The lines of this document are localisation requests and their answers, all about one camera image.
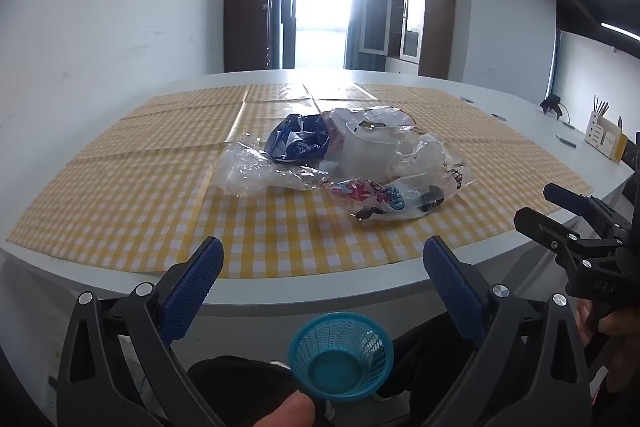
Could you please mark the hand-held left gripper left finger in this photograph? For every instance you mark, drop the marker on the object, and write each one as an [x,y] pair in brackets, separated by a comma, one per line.
[192,292]

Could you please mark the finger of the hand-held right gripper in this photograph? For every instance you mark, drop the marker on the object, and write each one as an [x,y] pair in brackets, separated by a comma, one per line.
[537,224]
[567,199]

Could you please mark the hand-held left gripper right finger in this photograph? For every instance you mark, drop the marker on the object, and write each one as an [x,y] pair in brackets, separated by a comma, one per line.
[452,287]

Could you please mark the clear wrapper with red print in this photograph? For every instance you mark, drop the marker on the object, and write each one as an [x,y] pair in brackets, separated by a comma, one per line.
[452,177]

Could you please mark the colourful printed wrapper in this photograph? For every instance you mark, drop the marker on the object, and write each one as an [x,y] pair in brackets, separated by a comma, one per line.
[375,197]

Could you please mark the clear plastic bag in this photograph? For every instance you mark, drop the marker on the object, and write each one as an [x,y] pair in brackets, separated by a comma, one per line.
[245,167]

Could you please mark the blue plastic mesh basket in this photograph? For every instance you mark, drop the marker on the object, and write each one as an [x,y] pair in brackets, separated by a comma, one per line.
[332,374]

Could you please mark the clear plastic cup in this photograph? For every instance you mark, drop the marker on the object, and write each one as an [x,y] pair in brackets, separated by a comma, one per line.
[365,152]

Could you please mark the blue snack bag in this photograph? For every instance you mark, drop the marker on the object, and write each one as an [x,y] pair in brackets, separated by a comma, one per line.
[295,139]

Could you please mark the person's right hand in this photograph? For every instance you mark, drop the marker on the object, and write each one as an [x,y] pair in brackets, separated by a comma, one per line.
[622,332]

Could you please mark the person's left hand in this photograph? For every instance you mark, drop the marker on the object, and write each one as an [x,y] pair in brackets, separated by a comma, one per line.
[290,413]

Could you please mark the small black flat object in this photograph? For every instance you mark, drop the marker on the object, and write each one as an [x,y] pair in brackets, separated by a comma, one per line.
[567,140]

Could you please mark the white pen holder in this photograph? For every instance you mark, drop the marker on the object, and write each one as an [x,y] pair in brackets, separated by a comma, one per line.
[600,132]

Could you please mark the yellow box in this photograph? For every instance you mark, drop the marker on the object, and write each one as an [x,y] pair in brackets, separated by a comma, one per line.
[621,147]

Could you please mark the small black device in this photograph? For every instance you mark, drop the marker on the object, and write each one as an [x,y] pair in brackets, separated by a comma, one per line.
[551,104]

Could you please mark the yellow checked tablecloth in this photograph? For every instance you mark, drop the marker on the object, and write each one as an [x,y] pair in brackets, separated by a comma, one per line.
[125,187]

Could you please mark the long ceiling light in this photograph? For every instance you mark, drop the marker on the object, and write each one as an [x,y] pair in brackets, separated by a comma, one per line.
[622,31]

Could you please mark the brown cabinet with glass door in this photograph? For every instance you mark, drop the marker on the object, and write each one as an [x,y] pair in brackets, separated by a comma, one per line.
[440,27]

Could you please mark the dark curtain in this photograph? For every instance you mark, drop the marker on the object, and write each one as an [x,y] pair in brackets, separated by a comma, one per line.
[352,47]

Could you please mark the white-framed glass door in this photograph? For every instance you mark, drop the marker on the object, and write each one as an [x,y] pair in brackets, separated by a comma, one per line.
[375,19]

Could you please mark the dark brown wardrobe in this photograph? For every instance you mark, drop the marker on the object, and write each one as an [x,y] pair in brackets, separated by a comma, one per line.
[245,17]

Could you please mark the bright glass balcony door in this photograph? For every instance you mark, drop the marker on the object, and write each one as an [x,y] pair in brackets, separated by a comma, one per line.
[320,7]

